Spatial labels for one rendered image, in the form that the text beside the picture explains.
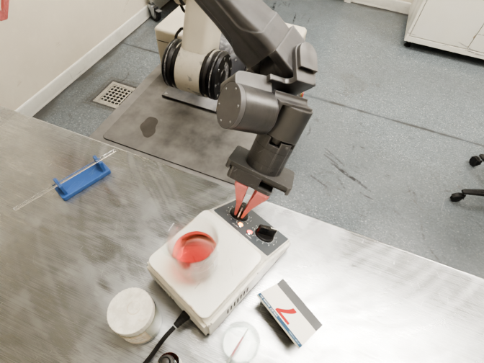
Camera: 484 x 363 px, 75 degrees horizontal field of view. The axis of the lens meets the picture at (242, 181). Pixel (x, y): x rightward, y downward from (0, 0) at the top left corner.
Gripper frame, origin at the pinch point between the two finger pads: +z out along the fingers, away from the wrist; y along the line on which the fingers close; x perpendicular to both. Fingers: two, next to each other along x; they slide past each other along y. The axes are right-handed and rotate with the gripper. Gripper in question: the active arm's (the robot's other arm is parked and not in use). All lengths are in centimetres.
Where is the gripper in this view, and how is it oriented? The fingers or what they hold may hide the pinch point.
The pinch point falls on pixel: (240, 211)
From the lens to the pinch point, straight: 52.3
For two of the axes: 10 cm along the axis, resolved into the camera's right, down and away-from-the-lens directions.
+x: 2.2, -4.2, 8.8
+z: -3.8, 8.0, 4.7
